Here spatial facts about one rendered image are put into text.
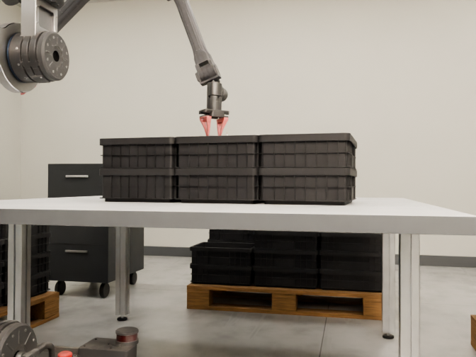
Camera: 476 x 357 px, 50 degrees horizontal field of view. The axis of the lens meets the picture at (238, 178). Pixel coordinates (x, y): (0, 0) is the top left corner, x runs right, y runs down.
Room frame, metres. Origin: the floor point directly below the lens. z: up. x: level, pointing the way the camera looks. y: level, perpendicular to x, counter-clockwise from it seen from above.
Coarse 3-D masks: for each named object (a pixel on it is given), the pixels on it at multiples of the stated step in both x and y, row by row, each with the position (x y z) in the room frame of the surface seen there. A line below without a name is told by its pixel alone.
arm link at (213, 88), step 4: (212, 80) 1.92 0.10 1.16; (208, 84) 1.92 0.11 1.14; (212, 84) 1.91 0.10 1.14; (216, 84) 1.91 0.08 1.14; (220, 84) 1.92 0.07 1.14; (208, 88) 1.92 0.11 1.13; (212, 88) 1.91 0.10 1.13; (216, 88) 1.91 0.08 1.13; (220, 88) 1.92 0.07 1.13; (208, 92) 1.92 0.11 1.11; (212, 92) 1.91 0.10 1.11; (216, 92) 1.91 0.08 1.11; (220, 92) 1.92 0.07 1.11; (216, 96) 1.92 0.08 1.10
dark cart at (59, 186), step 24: (48, 168) 3.46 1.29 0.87; (72, 168) 3.42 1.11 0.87; (96, 168) 3.38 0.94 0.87; (48, 192) 3.46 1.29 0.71; (72, 192) 3.42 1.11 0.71; (96, 192) 3.38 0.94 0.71; (72, 240) 3.42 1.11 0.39; (96, 240) 3.38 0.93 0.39; (72, 264) 3.42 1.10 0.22; (96, 264) 3.38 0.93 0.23
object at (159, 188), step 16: (112, 176) 1.85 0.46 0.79; (128, 176) 1.82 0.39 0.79; (144, 176) 1.81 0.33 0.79; (160, 176) 1.79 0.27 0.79; (176, 176) 1.82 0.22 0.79; (112, 192) 1.85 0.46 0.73; (128, 192) 1.82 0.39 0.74; (144, 192) 1.81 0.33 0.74; (160, 192) 1.79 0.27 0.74; (176, 192) 1.83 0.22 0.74
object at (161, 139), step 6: (102, 138) 1.85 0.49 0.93; (108, 138) 1.84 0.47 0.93; (114, 138) 1.83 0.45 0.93; (120, 138) 1.83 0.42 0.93; (126, 138) 1.82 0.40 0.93; (132, 138) 1.81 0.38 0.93; (138, 138) 1.81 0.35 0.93; (144, 138) 1.80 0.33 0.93; (150, 138) 1.79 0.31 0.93; (156, 138) 1.79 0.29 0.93; (162, 138) 1.78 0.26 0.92; (168, 138) 1.77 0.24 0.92; (174, 138) 1.78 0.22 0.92; (102, 144) 1.85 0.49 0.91; (108, 144) 1.84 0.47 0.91
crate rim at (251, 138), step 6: (180, 138) 1.76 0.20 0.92; (186, 138) 1.75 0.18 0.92; (192, 138) 1.75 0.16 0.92; (198, 138) 1.74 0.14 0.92; (204, 138) 1.73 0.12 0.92; (210, 138) 1.73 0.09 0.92; (216, 138) 1.72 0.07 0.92; (222, 138) 1.72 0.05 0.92; (228, 138) 1.71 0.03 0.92; (234, 138) 1.70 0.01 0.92; (240, 138) 1.70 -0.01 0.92; (246, 138) 1.69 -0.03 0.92; (252, 138) 1.69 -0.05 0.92; (258, 138) 1.70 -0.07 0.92
